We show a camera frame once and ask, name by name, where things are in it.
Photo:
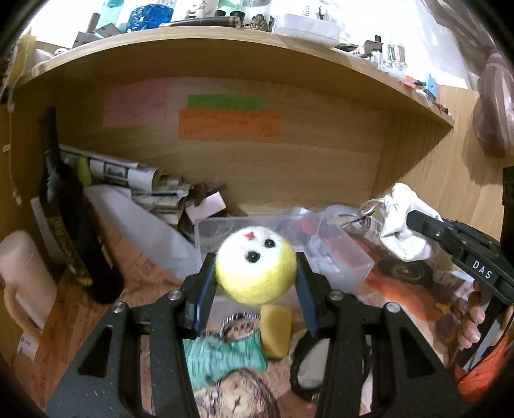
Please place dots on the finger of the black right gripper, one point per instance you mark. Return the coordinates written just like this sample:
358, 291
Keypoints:
381, 343

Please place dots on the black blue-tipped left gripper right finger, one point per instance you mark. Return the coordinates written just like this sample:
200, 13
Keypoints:
441, 231

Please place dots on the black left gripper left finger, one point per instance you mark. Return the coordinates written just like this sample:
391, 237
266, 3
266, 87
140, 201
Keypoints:
104, 380

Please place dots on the green striped knit glove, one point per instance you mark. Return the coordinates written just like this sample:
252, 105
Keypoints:
210, 359

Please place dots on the yellow sponge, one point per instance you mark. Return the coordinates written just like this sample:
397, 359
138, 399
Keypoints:
275, 326

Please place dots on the yellow white plush ball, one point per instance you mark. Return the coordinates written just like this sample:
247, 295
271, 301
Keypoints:
255, 265

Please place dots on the person's right hand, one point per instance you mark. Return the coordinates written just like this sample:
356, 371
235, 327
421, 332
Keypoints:
468, 334

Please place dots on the vintage clock print mat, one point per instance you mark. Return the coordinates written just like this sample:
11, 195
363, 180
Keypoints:
69, 325

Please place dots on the clear plastic storage box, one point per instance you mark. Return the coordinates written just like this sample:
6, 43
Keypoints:
343, 259

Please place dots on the cream ceramic mug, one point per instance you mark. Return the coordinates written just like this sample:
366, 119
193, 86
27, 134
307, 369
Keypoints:
30, 291

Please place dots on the white plastic sheet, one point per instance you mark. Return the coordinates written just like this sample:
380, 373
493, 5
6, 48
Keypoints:
162, 244

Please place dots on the dark wine bottle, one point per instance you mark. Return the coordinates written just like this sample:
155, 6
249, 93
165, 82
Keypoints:
72, 221

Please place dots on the rolled newspapers pile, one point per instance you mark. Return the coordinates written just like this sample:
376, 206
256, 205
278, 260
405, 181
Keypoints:
168, 197

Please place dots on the white plastic tray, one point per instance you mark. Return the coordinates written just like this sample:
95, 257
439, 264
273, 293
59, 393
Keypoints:
306, 28

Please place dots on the orange paper note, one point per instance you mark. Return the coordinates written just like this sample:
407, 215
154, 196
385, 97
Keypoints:
221, 124

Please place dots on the pink paper note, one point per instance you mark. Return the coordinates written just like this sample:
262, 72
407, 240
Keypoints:
135, 104

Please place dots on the green paper note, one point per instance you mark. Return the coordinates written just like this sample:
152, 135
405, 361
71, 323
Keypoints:
225, 102

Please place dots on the wooden shelf board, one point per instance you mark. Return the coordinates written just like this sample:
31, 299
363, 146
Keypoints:
203, 51

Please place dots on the blue crumpled bag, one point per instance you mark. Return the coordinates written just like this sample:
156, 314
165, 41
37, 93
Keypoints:
148, 17

